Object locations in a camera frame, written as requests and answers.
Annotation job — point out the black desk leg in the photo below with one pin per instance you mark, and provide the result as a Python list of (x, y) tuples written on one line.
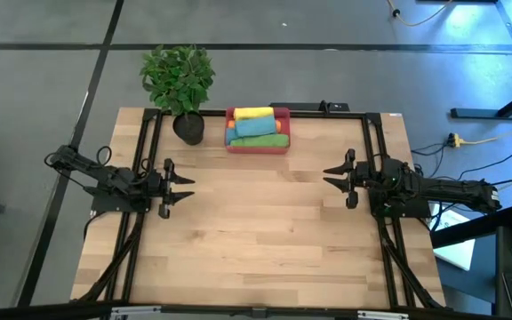
[(474, 114)]

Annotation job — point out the white sheet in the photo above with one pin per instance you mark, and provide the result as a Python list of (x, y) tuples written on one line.
[(458, 255)]

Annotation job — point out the yellow microfiber towel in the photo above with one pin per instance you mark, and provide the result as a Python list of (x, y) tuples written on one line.
[(253, 112)]

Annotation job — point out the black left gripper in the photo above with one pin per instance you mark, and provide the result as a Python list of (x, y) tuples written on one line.
[(154, 184)]

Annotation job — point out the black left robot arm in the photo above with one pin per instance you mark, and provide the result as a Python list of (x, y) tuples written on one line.
[(100, 175)]

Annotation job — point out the green plant in black pot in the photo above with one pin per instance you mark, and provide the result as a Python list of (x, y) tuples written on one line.
[(178, 82)]

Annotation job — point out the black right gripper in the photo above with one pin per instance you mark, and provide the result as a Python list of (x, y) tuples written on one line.
[(365, 175)]

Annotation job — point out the black desk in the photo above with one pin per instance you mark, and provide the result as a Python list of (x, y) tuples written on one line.
[(474, 229)]

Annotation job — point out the blue microfiber towel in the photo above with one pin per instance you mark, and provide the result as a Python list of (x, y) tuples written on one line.
[(230, 135)]

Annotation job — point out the teal microfiber towel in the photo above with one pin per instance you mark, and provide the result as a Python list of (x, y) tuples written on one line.
[(256, 126)]

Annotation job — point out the pink plastic basket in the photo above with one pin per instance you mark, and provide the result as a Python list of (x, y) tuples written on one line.
[(285, 117)]

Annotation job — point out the grey metal bracket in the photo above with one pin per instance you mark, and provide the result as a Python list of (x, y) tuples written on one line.
[(382, 314), (136, 310)]

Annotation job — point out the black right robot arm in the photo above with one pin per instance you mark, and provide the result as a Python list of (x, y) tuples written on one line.
[(442, 189)]

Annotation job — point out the orange microfiber towel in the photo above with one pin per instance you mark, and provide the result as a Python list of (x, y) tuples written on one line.
[(278, 126)]

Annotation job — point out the black bar with clamp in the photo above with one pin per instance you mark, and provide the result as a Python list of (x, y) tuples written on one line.
[(309, 106)]

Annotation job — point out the green microfiber towel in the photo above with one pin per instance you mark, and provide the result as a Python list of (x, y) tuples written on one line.
[(260, 141)]

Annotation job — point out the black aluminium table frame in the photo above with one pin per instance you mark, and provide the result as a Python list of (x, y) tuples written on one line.
[(386, 266)]

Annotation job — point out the black overhead crossbar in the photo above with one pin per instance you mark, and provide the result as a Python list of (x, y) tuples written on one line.
[(38, 313)]

